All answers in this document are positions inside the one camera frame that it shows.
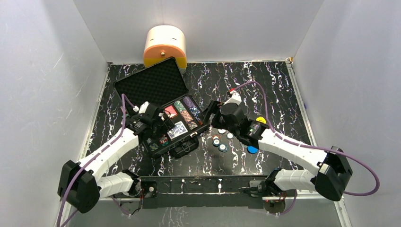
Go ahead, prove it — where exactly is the blue poker card deck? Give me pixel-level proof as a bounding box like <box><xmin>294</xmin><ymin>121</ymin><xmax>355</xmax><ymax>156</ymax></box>
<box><xmin>167</xmin><ymin>121</ymin><xmax>188</xmax><ymax>140</ymax></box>

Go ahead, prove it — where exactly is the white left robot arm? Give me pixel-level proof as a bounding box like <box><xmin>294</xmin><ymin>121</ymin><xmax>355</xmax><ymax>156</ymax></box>
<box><xmin>57</xmin><ymin>102</ymin><xmax>174</xmax><ymax>213</ymax></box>

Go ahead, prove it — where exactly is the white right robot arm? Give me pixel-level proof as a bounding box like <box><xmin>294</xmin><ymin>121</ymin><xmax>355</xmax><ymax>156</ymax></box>
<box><xmin>200</xmin><ymin>101</ymin><xmax>353</xmax><ymax>201</ymax></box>

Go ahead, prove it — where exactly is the black poker set case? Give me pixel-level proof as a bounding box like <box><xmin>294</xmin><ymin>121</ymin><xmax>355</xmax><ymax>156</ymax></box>
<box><xmin>113</xmin><ymin>57</ymin><xmax>209</xmax><ymax>159</ymax></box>

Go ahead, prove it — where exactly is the red poker card deck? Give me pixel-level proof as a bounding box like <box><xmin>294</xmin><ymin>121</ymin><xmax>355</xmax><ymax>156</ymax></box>
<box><xmin>165</xmin><ymin>105</ymin><xmax>178</xmax><ymax>119</ymax></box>

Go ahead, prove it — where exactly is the dark blue chip stack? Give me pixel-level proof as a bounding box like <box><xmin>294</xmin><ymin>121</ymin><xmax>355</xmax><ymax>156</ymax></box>
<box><xmin>189</xmin><ymin>106</ymin><xmax>203</xmax><ymax>125</ymax></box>

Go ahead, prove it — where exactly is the orange blue chip stack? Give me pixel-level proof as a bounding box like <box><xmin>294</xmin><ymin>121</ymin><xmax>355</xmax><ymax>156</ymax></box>
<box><xmin>180</xmin><ymin>110</ymin><xmax>198</xmax><ymax>130</ymax></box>

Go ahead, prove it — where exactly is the green chip stack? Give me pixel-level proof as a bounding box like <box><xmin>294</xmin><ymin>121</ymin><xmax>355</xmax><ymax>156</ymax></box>
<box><xmin>174</xmin><ymin>100</ymin><xmax>186</xmax><ymax>114</ymax></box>

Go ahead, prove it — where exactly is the blue yellow poker chip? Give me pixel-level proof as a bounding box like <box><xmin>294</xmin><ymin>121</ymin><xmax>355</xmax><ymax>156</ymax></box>
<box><xmin>226</xmin><ymin>133</ymin><xmax>234</xmax><ymax>140</ymax></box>

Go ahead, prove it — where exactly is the green blue fifty chip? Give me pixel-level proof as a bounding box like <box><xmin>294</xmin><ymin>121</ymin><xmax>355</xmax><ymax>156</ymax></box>
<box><xmin>212</xmin><ymin>138</ymin><xmax>220</xmax><ymax>147</ymax></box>
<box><xmin>218</xmin><ymin>144</ymin><xmax>228</xmax><ymax>152</ymax></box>

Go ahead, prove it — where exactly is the purple chip stack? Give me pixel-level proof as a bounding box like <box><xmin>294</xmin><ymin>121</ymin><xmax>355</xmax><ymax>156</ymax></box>
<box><xmin>183</xmin><ymin>96</ymin><xmax>198</xmax><ymax>112</ymax></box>

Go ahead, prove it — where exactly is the yellow round button chip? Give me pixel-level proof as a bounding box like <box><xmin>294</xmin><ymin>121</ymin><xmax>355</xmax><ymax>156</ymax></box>
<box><xmin>256</xmin><ymin>117</ymin><xmax>267</xmax><ymax>124</ymax></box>

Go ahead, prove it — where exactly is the blue round button chip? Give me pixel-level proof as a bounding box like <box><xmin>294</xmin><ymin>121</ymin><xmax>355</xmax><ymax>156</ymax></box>
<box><xmin>247</xmin><ymin>146</ymin><xmax>259</xmax><ymax>154</ymax></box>

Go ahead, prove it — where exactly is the white and orange cylinder box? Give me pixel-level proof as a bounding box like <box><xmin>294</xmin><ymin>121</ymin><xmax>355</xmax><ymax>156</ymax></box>
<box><xmin>143</xmin><ymin>25</ymin><xmax>187</xmax><ymax>73</ymax></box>

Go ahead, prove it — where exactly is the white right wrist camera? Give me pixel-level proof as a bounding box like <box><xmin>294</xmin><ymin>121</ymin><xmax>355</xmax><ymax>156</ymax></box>
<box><xmin>223</xmin><ymin>88</ymin><xmax>242</xmax><ymax>105</ymax></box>

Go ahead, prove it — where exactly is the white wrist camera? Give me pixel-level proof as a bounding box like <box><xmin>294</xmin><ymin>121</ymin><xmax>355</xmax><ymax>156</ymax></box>
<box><xmin>223</xmin><ymin>88</ymin><xmax>242</xmax><ymax>105</ymax></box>
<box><xmin>133</xmin><ymin>101</ymin><xmax>150</xmax><ymax>114</ymax></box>

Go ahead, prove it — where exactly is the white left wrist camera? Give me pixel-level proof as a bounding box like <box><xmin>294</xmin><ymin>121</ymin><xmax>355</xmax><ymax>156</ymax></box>
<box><xmin>133</xmin><ymin>101</ymin><xmax>150</xmax><ymax>114</ymax></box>

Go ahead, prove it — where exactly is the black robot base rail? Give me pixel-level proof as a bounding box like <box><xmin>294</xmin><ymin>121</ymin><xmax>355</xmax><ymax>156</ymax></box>
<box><xmin>113</xmin><ymin>175</ymin><xmax>298</xmax><ymax>210</ymax></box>

